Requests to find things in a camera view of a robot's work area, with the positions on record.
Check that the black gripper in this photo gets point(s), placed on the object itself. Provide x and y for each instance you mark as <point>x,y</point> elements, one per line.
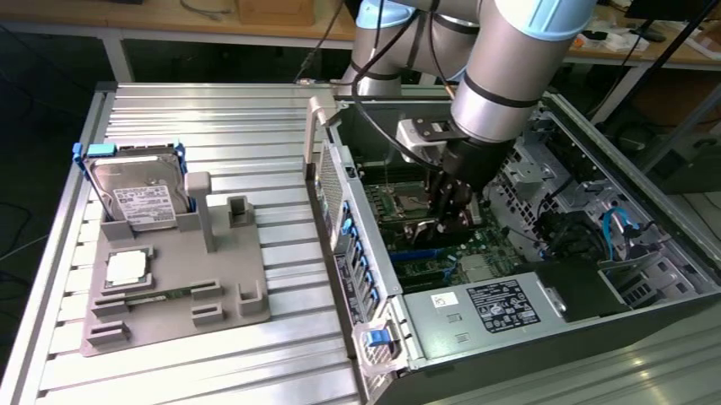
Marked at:
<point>473,164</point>

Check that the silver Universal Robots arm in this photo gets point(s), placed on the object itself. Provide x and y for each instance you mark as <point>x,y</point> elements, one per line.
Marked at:
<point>496,63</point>

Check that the blue expansion slot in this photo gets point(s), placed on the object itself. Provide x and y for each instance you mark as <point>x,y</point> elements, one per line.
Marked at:
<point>417,253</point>

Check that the black expansion slot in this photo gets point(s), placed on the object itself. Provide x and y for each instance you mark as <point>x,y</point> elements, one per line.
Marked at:
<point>422,279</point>

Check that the metal disk bay cage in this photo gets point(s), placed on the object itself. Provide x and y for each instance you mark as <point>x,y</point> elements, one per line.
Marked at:
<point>529,177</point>

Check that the CPU socket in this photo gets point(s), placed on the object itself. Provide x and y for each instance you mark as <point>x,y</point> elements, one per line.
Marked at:
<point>409,200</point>

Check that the thin metal locking lever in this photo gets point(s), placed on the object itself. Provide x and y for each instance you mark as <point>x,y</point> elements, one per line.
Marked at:
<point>389,173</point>

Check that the green motherboard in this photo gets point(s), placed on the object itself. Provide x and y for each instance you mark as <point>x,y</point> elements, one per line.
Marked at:
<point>490,257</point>

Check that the orange small item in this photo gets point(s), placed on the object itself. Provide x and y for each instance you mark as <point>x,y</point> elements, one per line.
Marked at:
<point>579,41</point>

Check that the black plastic shroud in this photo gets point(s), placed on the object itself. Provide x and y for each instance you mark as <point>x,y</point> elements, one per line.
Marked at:
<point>580,291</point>

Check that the long wooden desk with clutter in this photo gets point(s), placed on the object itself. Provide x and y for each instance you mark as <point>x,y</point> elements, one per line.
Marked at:
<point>620,59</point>

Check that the silver power supply unit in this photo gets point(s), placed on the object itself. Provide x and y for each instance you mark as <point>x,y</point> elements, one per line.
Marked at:
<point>450,316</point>

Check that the black box on floor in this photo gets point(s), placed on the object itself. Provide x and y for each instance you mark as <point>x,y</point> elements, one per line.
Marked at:
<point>689,169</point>

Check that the black slanted pole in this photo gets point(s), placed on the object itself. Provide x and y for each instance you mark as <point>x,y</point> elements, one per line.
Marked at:
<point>648,67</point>

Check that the blue case latch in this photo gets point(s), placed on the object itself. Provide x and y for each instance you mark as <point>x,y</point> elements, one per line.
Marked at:
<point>377,338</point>

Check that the black monitor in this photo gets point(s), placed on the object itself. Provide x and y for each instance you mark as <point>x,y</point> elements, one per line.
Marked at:
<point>656,12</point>

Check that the cardboard box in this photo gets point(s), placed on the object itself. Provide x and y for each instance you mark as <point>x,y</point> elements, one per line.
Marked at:
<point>276,12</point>

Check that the black open PC case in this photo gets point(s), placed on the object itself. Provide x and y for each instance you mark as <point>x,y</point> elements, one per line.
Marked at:
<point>648,337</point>

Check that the hard disk with blue carrier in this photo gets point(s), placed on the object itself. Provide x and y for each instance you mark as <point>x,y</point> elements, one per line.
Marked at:
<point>135,194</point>

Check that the green RAM stick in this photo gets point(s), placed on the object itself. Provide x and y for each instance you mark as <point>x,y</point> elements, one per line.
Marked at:
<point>161,294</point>

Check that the grey plastic parts rack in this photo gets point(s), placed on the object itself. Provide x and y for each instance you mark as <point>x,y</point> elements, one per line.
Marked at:
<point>169,320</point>

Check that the silver CPU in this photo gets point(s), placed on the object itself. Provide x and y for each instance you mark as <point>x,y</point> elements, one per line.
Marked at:
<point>130,269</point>

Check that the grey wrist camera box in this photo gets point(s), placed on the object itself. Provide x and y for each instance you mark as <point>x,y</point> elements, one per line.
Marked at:
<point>414,145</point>

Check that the grey aluminium profile post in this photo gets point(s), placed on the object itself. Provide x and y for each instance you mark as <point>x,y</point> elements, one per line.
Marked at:
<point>684,122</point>

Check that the wooden desk with white frame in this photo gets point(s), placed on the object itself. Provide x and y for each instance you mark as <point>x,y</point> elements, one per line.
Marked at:
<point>169,29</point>

